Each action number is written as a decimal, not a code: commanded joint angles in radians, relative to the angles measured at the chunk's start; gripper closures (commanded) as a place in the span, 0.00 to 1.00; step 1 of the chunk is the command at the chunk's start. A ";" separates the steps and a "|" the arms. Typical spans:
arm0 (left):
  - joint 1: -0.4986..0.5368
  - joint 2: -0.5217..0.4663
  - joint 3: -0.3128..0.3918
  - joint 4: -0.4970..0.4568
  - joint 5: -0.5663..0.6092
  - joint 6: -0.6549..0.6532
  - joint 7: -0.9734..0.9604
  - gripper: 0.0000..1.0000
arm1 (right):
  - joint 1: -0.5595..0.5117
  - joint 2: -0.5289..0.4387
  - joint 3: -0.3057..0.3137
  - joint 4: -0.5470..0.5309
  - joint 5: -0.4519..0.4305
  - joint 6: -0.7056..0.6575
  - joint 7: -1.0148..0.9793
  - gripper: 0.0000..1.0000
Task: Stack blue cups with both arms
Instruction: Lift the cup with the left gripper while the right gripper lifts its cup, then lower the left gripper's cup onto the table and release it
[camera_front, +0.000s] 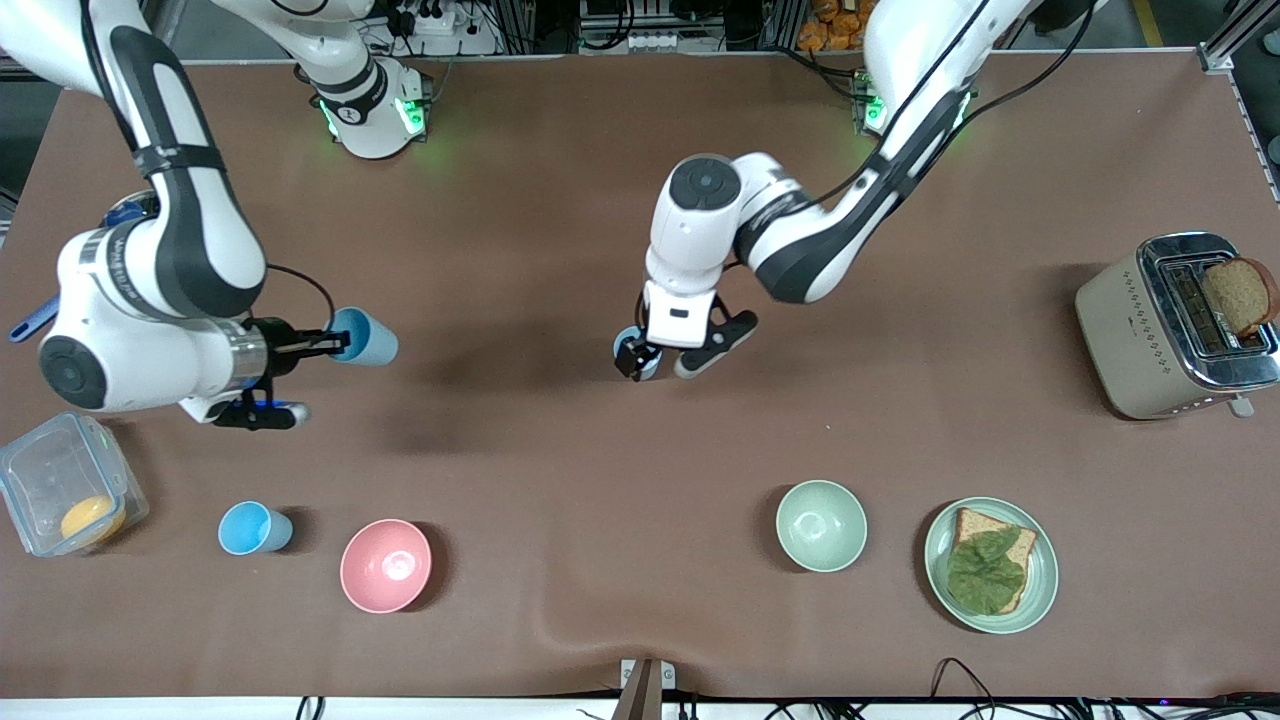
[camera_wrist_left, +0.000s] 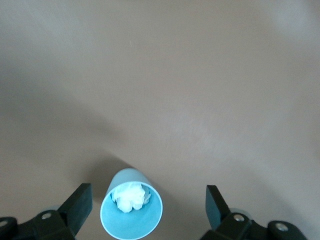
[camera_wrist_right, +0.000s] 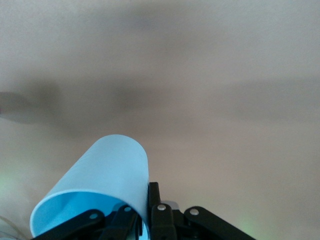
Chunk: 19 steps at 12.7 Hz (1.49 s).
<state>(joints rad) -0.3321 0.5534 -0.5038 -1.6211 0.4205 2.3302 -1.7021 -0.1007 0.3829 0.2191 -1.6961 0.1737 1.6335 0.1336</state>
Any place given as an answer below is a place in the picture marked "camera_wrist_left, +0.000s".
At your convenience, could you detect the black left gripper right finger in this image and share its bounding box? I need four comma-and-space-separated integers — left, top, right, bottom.
205, 184, 307, 240

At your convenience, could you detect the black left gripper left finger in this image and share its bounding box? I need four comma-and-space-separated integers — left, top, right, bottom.
0, 182, 94, 240

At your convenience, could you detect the blue cup with white paper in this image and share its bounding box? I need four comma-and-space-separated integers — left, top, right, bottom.
99, 168, 164, 240

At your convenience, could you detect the crumpled white paper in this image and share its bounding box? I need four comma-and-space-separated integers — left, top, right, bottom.
112, 182, 153, 214

